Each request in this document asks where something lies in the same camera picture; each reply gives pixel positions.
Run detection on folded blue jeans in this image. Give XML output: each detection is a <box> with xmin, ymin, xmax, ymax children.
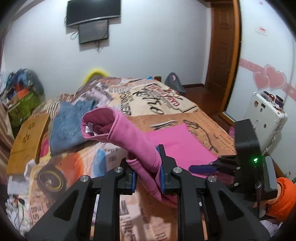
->
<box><xmin>50</xmin><ymin>100</ymin><xmax>95</xmax><ymax>156</ymax></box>

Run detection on green storage basket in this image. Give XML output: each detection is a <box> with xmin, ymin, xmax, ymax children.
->
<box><xmin>8</xmin><ymin>90</ymin><xmax>41</xmax><ymax>128</ymax></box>

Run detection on printed bed cover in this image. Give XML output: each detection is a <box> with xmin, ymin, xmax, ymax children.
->
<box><xmin>6</xmin><ymin>77</ymin><xmax>235</xmax><ymax>234</ymax></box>

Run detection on pile of clothes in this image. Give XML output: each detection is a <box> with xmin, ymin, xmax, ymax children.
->
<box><xmin>1</xmin><ymin>69</ymin><xmax>44</xmax><ymax>103</ymax></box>

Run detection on wall mounted black television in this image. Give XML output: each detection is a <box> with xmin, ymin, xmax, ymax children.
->
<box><xmin>66</xmin><ymin>0</ymin><xmax>121</xmax><ymax>27</ymax></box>

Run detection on yellow foam headboard piece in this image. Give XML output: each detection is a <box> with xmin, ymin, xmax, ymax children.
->
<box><xmin>83</xmin><ymin>68</ymin><xmax>109</xmax><ymax>84</ymax></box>

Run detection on orange sleeve forearm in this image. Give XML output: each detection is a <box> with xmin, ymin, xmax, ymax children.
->
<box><xmin>266</xmin><ymin>177</ymin><xmax>295</xmax><ymax>222</ymax></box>

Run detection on pink pants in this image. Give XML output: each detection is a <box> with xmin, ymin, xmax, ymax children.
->
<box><xmin>81</xmin><ymin>106</ymin><xmax>234</xmax><ymax>208</ymax></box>

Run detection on grey backpack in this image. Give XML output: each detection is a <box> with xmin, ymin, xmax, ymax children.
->
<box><xmin>165</xmin><ymin>72</ymin><xmax>186</xmax><ymax>95</ymax></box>

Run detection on small black wall monitor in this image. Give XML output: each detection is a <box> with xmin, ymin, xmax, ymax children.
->
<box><xmin>78</xmin><ymin>20</ymin><xmax>109</xmax><ymax>44</ymax></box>

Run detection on brown wooden door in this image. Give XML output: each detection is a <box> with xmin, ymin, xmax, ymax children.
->
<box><xmin>205</xmin><ymin>1</ymin><xmax>241</xmax><ymax>112</ymax></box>

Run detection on white suitcase with stickers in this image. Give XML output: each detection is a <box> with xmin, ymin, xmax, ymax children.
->
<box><xmin>244</xmin><ymin>91</ymin><xmax>288</xmax><ymax>154</ymax></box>

